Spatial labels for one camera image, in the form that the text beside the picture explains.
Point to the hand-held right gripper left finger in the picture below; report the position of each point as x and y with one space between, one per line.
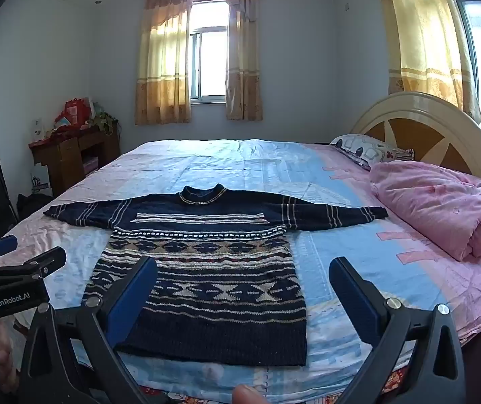
133 298

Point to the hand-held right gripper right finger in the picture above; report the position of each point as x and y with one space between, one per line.
354 298

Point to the navy patterned knit sweater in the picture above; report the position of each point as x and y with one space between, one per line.
223 294

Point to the person's left hand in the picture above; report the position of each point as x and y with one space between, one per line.
4 357

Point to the person's right hand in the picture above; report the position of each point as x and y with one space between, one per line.
248 395

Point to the black bag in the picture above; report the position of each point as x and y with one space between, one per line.
34 205

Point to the white paper bag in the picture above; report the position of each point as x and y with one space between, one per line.
40 181

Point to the wooden shelf cabinet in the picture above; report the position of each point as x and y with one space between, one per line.
68 155

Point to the pink folded quilt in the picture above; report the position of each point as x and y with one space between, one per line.
434 206

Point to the white patterned pillow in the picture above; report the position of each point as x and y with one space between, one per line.
366 147

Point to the red gift box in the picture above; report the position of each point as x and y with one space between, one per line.
74 111

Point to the blue pink patterned bed sheet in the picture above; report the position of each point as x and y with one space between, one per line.
244 164

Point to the cream wooden bed headboard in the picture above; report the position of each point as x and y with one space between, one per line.
413 109

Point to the small white framed window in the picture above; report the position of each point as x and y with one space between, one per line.
211 50

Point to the large yellow orange curtain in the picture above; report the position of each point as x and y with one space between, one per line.
425 42

